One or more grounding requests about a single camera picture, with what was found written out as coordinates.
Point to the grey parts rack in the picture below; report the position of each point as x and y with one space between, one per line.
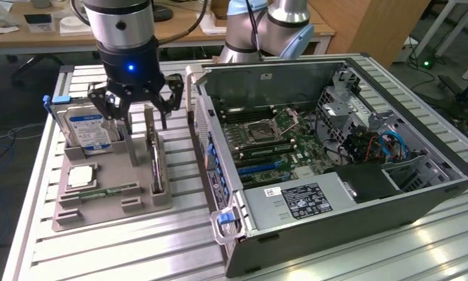
113 210

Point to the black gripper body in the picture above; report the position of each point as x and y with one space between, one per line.
131 67

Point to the blue slot retainer clip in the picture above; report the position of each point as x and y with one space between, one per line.
218 172
210 142
224 188
215 156

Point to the metal disk bay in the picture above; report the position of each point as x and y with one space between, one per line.
414 175

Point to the white box with black top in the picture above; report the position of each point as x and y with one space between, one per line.
40 23

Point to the white sticker on case wall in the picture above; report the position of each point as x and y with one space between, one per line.
266 76

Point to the black office chair base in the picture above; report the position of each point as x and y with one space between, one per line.
35 65

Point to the black round lamp base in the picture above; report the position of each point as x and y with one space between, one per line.
165 13

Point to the green motherboard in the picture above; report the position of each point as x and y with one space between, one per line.
296 146

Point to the CPU with silver lid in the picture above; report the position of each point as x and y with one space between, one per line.
81 177

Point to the green RAM stick on rack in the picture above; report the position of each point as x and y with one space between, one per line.
109 191

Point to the white box with round hollow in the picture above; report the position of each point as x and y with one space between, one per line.
75 26

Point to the graphics card with metal bracket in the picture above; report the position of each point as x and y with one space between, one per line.
156 164

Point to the perforated metal drive cage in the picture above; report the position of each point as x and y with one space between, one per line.
335 111

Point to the grey power supply unit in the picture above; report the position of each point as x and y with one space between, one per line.
296 202

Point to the wooden desk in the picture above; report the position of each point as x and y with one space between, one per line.
31 42

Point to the CPU socket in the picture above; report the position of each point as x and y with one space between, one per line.
262 129

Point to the wooden cabinet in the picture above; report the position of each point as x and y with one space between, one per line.
374 29

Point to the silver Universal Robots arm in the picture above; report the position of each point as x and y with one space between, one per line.
116 26

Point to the blue case latch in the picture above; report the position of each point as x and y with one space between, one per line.
224 219

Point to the white paper slip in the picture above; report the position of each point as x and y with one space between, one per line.
4 30

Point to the hard disk with blue label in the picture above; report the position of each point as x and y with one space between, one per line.
87 131

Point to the green RAM stick in slot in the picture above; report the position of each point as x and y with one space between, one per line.
267 148

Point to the white papers stack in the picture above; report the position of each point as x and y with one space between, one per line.
212 26

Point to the metal socket cover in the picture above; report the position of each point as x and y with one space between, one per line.
287 118

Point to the open black PC case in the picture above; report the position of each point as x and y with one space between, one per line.
335 228

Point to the black RAM slot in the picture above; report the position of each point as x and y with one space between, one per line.
247 110
247 116

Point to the device with green light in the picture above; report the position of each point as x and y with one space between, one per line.
426 63

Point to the grey disk caddy blue tabs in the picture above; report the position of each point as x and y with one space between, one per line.
60 99

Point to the white desk frame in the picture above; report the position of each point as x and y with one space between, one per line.
448 26

